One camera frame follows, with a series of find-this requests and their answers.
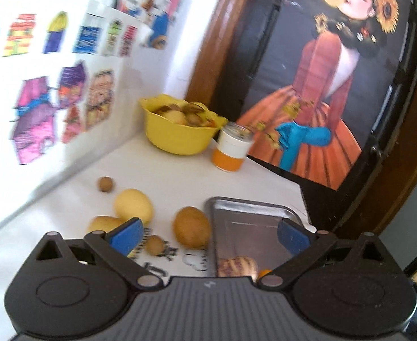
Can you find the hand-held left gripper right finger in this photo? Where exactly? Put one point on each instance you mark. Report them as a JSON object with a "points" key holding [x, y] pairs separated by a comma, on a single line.
{"points": [[293, 237]]}

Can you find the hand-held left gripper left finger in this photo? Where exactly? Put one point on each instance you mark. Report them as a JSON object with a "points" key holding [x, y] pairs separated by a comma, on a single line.
{"points": [[127, 235]]}

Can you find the yellow pear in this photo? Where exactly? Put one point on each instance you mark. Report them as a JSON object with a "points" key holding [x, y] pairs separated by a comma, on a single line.
{"points": [[134, 205], [103, 223], [174, 117]]}

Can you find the small brown kiwi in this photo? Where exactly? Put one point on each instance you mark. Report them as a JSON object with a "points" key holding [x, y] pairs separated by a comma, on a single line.
{"points": [[154, 245]]}

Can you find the metal tray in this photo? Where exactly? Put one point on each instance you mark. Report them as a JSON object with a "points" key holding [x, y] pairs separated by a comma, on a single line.
{"points": [[251, 220]]}

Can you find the small orange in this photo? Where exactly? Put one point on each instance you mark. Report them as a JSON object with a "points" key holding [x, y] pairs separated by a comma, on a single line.
{"points": [[265, 274]]}

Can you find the small brown longan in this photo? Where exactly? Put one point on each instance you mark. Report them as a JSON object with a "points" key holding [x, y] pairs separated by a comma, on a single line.
{"points": [[106, 184]]}

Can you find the striped pepino melon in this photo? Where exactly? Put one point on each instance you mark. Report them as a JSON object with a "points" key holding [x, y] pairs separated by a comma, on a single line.
{"points": [[237, 266]]}

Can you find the yellow bowl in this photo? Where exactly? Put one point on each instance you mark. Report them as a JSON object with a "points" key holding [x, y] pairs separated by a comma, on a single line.
{"points": [[176, 140]]}

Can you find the white and orange cup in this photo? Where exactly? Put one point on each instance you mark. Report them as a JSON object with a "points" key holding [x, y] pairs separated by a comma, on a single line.
{"points": [[229, 149]]}

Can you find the houses drawing sheet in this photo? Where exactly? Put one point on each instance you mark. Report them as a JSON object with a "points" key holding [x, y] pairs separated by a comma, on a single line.
{"points": [[70, 78]]}

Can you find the girl wall poster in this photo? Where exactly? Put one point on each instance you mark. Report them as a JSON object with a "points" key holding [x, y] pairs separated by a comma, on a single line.
{"points": [[318, 78]]}

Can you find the cartoon child wall poster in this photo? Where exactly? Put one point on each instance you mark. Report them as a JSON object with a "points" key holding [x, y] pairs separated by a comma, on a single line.
{"points": [[151, 3]]}

